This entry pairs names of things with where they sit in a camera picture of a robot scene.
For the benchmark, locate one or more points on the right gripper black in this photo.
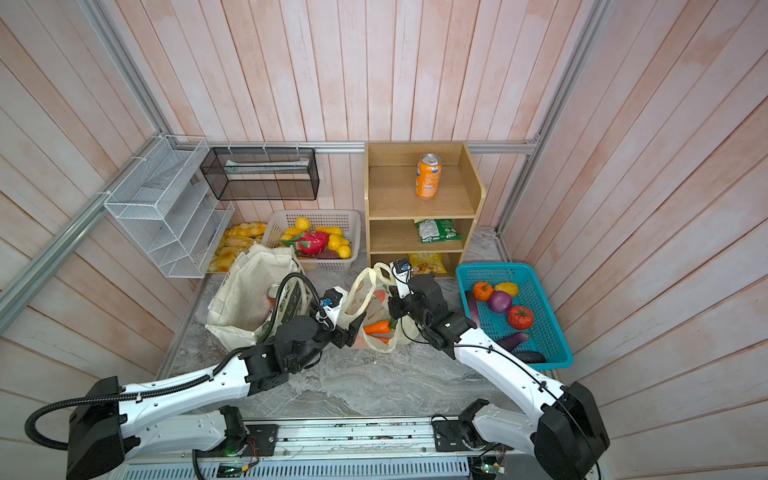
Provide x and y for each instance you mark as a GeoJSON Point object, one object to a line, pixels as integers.
{"type": "Point", "coordinates": [396, 309]}

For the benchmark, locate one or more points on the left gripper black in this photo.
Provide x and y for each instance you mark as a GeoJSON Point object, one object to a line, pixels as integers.
{"type": "Point", "coordinates": [347, 336]}

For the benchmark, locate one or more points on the yellow plastic bag orange print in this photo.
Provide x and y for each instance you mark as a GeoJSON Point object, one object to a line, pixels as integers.
{"type": "Point", "coordinates": [369, 295]}

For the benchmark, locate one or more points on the cream canvas tote bag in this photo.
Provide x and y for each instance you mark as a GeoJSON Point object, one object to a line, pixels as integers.
{"type": "Point", "coordinates": [239, 315]}

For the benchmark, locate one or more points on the red soda can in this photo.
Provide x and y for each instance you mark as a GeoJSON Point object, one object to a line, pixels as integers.
{"type": "Point", "coordinates": [273, 294]}

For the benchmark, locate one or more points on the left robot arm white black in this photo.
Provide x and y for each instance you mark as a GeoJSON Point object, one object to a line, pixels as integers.
{"type": "Point", "coordinates": [101, 430]}

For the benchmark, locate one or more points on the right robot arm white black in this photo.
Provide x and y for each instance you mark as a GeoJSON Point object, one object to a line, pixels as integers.
{"type": "Point", "coordinates": [560, 426]}

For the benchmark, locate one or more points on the yellow chips packet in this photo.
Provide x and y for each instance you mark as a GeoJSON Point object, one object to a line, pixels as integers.
{"type": "Point", "coordinates": [427, 262]}

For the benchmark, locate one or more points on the small orange pumpkin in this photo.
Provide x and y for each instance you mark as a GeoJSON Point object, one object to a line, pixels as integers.
{"type": "Point", "coordinates": [482, 291]}

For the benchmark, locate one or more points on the purple onion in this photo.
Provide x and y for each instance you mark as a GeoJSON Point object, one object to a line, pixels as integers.
{"type": "Point", "coordinates": [500, 302]}

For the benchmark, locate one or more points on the green snack packet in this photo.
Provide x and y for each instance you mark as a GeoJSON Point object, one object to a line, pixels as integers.
{"type": "Point", "coordinates": [437, 230]}

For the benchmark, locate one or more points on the yellow bell pepper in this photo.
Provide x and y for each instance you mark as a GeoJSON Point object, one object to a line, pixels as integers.
{"type": "Point", "coordinates": [509, 288]}

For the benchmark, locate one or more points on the purple eggplant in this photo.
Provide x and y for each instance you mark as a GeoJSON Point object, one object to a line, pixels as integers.
{"type": "Point", "coordinates": [511, 342]}

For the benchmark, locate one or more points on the red tomato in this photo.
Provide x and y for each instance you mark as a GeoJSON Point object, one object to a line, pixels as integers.
{"type": "Point", "coordinates": [520, 317]}

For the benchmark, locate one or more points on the pink dragon fruit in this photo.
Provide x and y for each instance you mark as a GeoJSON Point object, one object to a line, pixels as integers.
{"type": "Point", "coordinates": [306, 243]}

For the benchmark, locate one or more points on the wooden shelf unit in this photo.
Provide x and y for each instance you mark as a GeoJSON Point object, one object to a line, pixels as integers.
{"type": "Point", "coordinates": [392, 206]}

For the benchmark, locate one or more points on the white plastic fruit basket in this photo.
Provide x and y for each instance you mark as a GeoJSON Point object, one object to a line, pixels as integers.
{"type": "Point", "coordinates": [342, 226]}

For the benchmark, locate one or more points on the dark green cucumber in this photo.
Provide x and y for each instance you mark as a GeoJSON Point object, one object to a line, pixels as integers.
{"type": "Point", "coordinates": [530, 357]}

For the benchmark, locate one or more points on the yellow lemon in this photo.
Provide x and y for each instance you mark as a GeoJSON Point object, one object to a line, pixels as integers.
{"type": "Point", "coordinates": [302, 224]}

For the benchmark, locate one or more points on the tray of yellow breads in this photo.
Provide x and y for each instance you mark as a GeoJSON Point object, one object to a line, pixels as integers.
{"type": "Point", "coordinates": [235, 241]}

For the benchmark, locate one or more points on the teal plastic basket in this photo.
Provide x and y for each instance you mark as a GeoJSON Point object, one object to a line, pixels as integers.
{"type": "Point", "coordinates": [547, 337]}

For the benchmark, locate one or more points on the orange soda can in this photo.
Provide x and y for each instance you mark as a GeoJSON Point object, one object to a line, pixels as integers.
{"type": "Point", "coordinates": [429, 168]}

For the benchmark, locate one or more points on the black mesh basket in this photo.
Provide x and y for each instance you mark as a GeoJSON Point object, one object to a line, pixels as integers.
{"type": "Point", "coordinates": [262, 173]}

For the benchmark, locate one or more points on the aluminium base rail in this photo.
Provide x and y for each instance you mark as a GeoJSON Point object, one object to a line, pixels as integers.
{"type": "Point", "coordinates": [344, 448]}

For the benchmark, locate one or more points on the white wire rack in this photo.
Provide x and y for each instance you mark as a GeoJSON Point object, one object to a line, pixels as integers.
{"type": "Point", "coordinates": [169, 209]}

